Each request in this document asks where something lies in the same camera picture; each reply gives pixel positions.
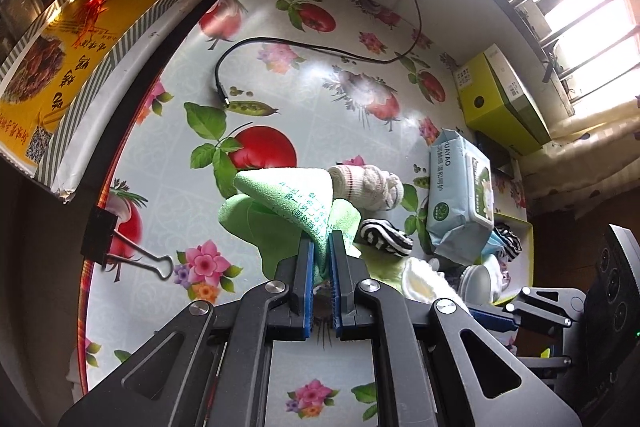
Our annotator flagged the black white striped sock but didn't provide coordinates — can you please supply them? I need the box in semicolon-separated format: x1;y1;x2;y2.
492;222;523;261
355;218;413;257

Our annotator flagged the white ankle sock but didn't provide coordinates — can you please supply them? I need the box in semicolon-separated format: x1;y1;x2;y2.
400;257;469;311

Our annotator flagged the green microfibre cloth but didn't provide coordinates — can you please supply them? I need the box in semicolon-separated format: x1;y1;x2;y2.
218;168;361;284

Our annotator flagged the white knit glove ball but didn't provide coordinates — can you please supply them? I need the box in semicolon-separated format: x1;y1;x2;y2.
328;165;404;211

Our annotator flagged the red edged green washcloth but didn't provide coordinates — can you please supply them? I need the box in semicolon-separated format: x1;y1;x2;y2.
349;244;406;291

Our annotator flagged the yellow green shallow box lid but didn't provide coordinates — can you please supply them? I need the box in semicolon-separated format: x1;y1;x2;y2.
495;213;534;305

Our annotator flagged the green wet wipes pack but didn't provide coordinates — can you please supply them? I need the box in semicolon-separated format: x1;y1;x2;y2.
426;129;495;265

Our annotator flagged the black smartphone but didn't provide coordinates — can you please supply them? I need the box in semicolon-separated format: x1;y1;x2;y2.
475;131;512;170

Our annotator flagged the cream patterned curtain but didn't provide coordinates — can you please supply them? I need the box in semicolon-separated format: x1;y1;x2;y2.
520;96;639;218

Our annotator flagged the black binder clip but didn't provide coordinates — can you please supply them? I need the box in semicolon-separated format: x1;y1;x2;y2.
80;206;175;281

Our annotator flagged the yellow green shoe box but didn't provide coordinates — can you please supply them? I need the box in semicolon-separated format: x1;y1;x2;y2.
454;52;542;157

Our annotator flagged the green white carton box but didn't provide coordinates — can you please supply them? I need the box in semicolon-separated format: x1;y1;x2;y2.
484;44;551;145

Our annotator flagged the yellow striped food box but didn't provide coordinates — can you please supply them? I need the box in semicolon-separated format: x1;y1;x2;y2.
1;0;178;199

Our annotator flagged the black cable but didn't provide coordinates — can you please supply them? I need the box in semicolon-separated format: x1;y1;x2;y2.
214;0;424;108

